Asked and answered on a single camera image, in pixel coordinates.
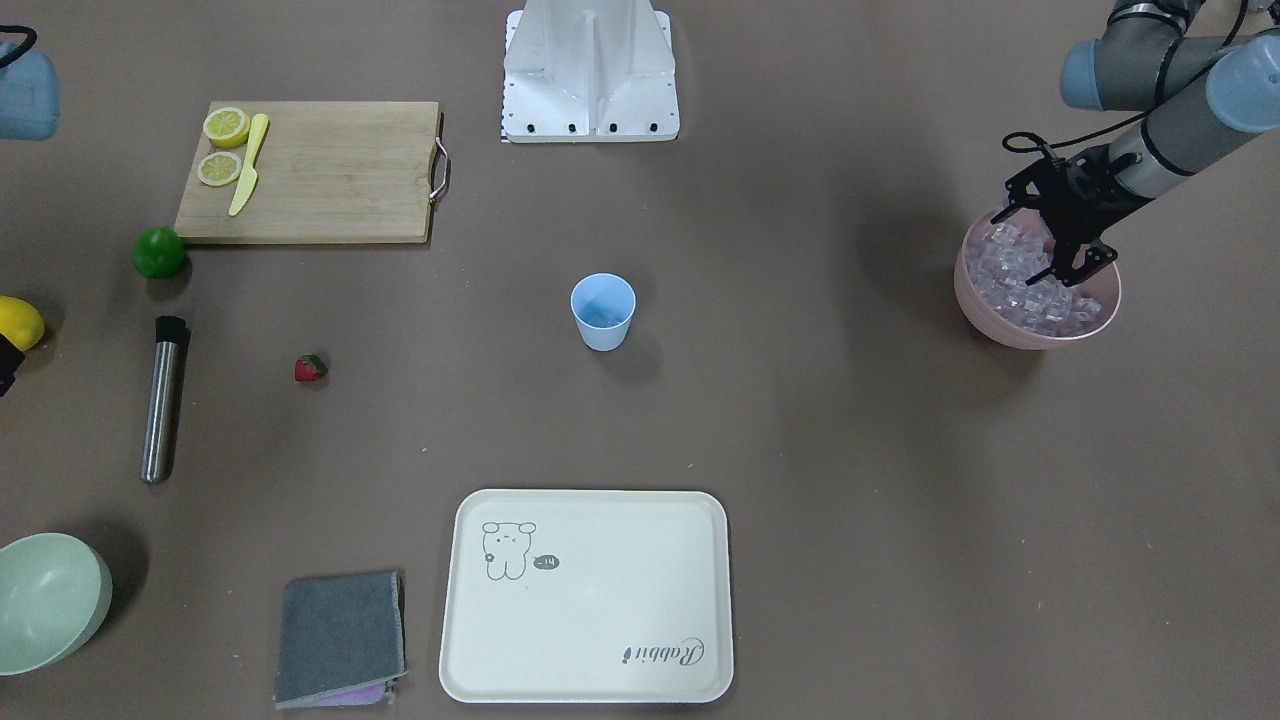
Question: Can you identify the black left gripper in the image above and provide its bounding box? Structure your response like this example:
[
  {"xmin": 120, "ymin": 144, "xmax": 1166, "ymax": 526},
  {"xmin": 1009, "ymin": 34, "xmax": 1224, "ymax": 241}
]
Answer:
[{"xmin": 989, "ymin": 143, "xmax": 1149, "ymax": 287}]

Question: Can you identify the red strawberry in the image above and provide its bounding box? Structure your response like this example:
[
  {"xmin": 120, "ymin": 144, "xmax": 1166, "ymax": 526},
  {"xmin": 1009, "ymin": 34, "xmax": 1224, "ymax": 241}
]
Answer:
[{"xmin": 293, "ymin": 354, "xmax": 328, "ymax": 383}]

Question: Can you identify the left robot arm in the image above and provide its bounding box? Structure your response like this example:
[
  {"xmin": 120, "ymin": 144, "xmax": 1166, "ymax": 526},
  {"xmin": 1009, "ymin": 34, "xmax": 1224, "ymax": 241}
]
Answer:
[{"xmin": 995, "ymin": 1, "xmax": 1279, "ymax": 287}]

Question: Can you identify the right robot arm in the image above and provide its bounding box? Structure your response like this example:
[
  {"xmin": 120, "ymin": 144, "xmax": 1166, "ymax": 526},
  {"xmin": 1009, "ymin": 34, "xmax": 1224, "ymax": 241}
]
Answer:
[{"xmin": 1, "ymin": 26, "xmax": 61, "ymax": 142}]

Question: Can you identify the pile of clear ice cubes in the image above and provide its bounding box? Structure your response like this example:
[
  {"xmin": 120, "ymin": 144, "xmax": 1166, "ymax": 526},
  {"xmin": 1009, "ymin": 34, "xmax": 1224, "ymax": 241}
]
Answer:
[{"xmin": 964, "ymin": 222, "xmax": 1103, "ymax": 338}]

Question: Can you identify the light blue plastic cup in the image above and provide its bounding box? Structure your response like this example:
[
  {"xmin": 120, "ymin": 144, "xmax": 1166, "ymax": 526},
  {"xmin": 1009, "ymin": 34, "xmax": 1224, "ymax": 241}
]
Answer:
[{"xmin": 570, "ymin": 273, "xmax": 637, "ymax": 352}]

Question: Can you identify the pink bowl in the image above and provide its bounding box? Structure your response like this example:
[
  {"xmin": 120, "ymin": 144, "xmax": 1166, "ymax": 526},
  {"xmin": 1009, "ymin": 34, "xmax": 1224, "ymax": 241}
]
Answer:
[{"xmin": 954, "ymin": 205, "xmax": 1123, "ymax": 351}]

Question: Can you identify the cream rabbit serving tray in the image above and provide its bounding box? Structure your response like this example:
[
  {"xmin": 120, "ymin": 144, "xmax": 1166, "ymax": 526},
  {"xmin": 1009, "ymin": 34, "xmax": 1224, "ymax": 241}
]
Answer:
[{"xmin": 438, "ymin": 489, "xmax": 735, "ymax": 705}]

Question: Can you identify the wooden cutting board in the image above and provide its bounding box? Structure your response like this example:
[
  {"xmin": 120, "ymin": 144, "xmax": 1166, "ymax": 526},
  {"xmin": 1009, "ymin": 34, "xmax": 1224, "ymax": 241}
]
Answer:
[{"xmin": 173, "ymin": 100, "xmax": 451, "ymax": 245}]

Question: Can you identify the yellow plastic knife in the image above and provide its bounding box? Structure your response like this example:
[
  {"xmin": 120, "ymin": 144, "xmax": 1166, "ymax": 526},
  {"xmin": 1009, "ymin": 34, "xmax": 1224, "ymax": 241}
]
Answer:
[{"xmin": 227, "ymin": 113, "xmax": 270, "ymax": 217}]

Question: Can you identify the grey folded cloth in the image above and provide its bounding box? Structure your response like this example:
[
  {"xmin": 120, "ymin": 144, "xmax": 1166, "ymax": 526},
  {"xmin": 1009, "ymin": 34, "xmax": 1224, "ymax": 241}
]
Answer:
[{"xmin": 273, "ymin": 571, "xmax": 406, "ymax": 710}]

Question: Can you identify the lemon slice upper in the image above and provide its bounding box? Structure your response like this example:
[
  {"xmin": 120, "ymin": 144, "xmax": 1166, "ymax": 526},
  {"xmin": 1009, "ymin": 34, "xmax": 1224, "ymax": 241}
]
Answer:
[{"xmin": 202, "ymin": 106, "xmax": 252, "ymax": 150}]

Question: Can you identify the lemon slice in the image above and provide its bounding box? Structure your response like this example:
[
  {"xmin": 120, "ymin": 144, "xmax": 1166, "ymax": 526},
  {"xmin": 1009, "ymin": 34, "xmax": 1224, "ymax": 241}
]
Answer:
[
  {"xmin": 202, "ymin": 106, "xmax": 252, "ymax": 150},
  {"xmin": 195, "ymin": 151, "xmax": 243, "ymax": 188}
]

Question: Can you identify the lemon slice lower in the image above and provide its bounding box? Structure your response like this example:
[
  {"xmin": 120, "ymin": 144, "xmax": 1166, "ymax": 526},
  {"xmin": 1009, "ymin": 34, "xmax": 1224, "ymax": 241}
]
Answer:
[{"xmin": 195, "ymin": 151, "xmax": 243, "ymax": 188}]

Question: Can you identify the green lime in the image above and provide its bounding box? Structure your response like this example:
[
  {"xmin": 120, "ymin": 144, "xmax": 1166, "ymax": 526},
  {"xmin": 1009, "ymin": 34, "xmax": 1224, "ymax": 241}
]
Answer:
[{"xmin": 131, "ymin": 225, "xmax": 187, "ymax": 279}]

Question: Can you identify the yellow lemon upper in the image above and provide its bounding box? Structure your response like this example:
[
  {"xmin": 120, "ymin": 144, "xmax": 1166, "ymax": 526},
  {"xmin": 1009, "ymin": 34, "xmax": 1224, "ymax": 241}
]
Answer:
[{"xmin": 0, "ymin": 295, "xmax": 46, "ymax": 354}]

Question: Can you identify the green bowl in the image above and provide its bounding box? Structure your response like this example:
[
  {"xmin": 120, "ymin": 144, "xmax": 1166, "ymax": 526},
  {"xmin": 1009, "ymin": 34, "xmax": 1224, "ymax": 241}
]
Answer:
[{"xmin": 1, "ymin": 532, "xmax": 114, "ymax": 676}]

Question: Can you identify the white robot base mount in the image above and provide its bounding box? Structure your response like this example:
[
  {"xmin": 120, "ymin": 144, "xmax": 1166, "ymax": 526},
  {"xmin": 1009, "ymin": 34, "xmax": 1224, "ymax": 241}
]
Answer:
[{"xmin": 500, "ymin": 1, "xmax": 681, "ymax": 143}]

